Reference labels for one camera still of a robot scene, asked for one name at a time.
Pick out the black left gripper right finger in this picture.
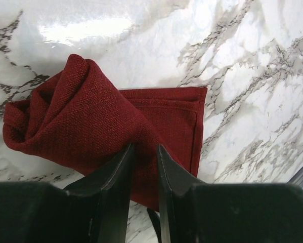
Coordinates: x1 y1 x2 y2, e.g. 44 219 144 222
156 145 303 242

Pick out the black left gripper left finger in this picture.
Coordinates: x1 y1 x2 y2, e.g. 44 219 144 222
0 144 135 242

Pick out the red cloth napkin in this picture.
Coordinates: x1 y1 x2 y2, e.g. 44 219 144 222
3 54 207 210

